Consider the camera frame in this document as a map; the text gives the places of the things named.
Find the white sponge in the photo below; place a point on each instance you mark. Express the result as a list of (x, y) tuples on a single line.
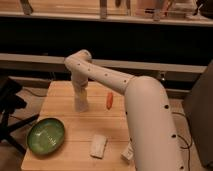
[(98, 146)]

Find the white ceramic cup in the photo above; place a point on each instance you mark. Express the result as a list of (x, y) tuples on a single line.
[(81, 105)]

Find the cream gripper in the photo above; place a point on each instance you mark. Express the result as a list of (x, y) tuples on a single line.
[(81, 96)]

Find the orange carrot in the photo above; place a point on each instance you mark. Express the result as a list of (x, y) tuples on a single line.
[(109, 100)]

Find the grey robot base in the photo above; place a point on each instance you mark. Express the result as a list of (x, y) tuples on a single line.
[(198, 107)]

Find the black chair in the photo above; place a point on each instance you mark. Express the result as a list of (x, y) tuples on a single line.
[(9, 102)]

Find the white plastic bottle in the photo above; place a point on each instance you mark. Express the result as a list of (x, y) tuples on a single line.
[(127, 154)]

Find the green bowl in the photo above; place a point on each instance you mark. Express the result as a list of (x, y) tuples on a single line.
[(46, 136)]

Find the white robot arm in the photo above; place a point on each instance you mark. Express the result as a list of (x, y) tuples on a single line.
[(152, 130)]

